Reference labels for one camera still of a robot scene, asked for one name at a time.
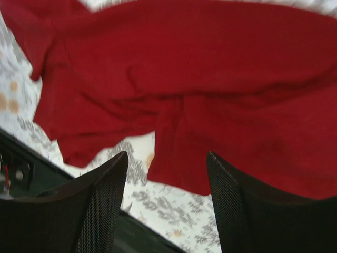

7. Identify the floral patterned table mat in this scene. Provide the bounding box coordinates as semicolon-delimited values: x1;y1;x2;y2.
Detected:
0;0;337;253

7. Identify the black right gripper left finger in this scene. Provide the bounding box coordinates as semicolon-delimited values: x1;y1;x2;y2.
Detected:
1;151;128;252

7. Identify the dark red t-shirt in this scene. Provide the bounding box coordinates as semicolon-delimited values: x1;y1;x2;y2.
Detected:
0;0;337;198

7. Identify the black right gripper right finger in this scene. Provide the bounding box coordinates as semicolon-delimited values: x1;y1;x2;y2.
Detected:
206;152;336;253

